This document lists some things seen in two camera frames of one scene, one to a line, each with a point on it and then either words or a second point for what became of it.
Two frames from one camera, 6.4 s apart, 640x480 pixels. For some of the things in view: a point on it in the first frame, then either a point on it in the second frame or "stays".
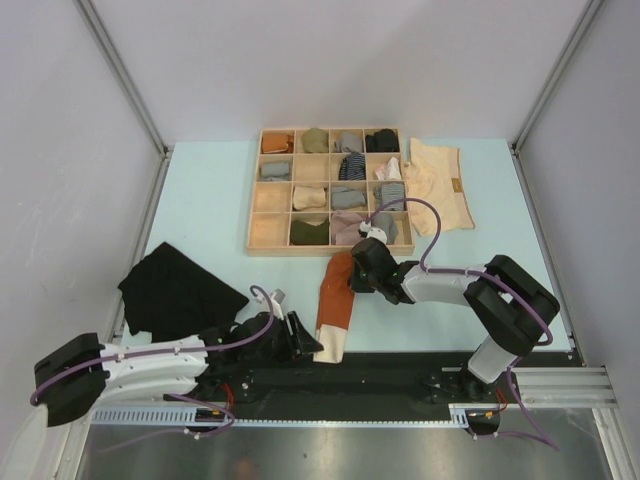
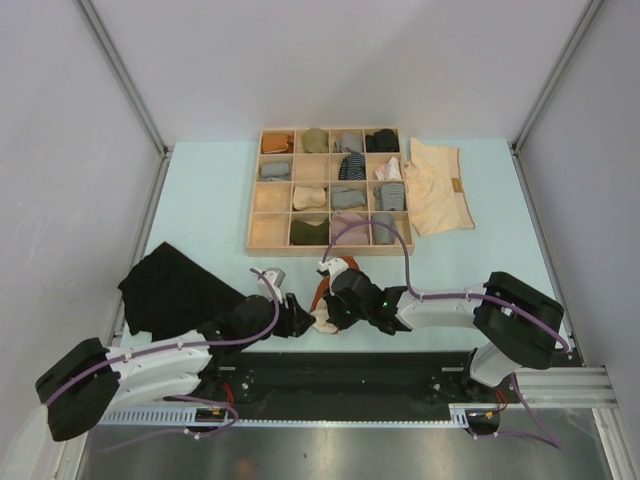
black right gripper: [355, 284] → [340, 321]
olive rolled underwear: [315, 140] stays
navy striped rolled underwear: [353, 167] stays
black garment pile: [169, 295] stays
